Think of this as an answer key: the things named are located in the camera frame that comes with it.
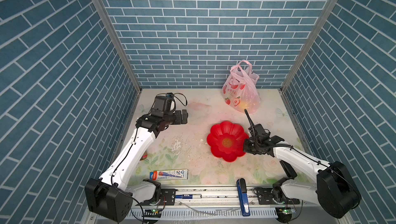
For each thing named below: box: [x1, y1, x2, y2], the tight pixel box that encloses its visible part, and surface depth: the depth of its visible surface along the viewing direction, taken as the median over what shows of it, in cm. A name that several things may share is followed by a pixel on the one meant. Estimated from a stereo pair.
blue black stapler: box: [236, 178, 251, 217], surface depth 73 cm
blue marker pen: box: [174, 194, 203, 200], surface depth 75 cm
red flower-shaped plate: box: [206, 120, 250, 163], surface depth 96 cm
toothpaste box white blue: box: [149, 168, 189, 181], surface depth 81 cm
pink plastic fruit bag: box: [222, 59, 261, 115], surface depth 103 cm
